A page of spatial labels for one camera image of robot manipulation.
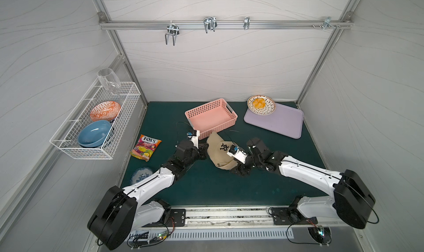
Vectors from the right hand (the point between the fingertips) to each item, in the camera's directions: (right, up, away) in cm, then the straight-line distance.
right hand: (233, 161), depth 82 cm
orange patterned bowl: (-58, +26, -11) cm, 64 cm away
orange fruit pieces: (+22, +33, +34) cm, 52 cm away
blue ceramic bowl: (-56, +16, -20) cm, 62 cm away
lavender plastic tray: (+39, +21, +31) cm, 54 cm away
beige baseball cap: (-8, +5, +6) cm, 11 cm away
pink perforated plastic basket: (-12, +23, +31) cm, 40 cm away
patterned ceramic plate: (+29, +29, +34) cm, 53 cm away
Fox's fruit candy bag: (-50, +5, +12) cm, 52 cm away
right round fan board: (+38, -29, -10) cm, 49 cm away
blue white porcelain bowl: (-48, -7, +2) cm, 49 cm away
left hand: (-13, +8, +1) cm, 15 cm away
